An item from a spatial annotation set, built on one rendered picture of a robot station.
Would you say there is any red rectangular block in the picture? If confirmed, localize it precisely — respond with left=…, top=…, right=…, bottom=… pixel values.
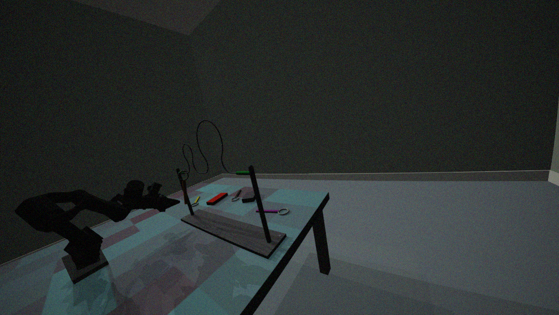
left=206, top=193, right=228, bottom=205

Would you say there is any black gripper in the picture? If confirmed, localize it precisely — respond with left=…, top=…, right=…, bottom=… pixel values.
left=140, top=195, right=180, bottom=212

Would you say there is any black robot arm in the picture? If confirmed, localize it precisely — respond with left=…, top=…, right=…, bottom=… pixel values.
left=15, top=180, right=144, bottom=270

